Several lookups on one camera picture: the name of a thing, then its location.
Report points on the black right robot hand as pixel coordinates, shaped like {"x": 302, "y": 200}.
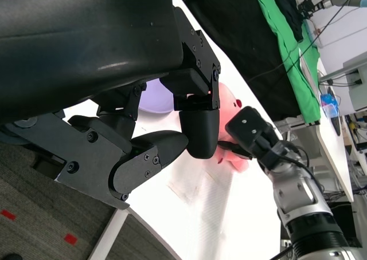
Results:
{"x": 246, "y": 125}

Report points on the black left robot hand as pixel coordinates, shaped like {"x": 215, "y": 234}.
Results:
{"x": 86, "y": 42}

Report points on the pink plush beaver doll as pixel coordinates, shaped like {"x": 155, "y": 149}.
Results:
{"x": 228, "y": 99}

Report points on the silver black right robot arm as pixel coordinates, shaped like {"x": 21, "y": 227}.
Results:
{"x": 298, "y": 197}

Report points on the purple plastic plate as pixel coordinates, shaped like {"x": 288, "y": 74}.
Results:
{"x": 155, "y": 99}

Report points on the green cloth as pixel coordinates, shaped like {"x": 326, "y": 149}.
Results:
{"x": 301, "y": 94}

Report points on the black backdrop cloth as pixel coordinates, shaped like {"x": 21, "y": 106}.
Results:
{"x": 243, "y": 42}

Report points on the blue packet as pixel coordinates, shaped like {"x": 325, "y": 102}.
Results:
{"x": 329, "y": 105}

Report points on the white side desk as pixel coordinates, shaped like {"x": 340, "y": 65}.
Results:
{"x": 335, "y": 162}

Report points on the white equipment box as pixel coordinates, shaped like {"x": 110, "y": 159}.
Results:
{"x": 355, "y": 82}

